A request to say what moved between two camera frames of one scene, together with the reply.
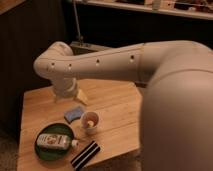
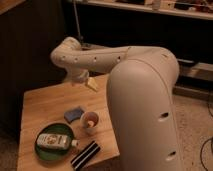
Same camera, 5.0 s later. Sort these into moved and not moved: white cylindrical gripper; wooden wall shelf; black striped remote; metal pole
Moved: white cylindrical gripper
Not moved: wooden wall shelf; black striped remote; metal pole
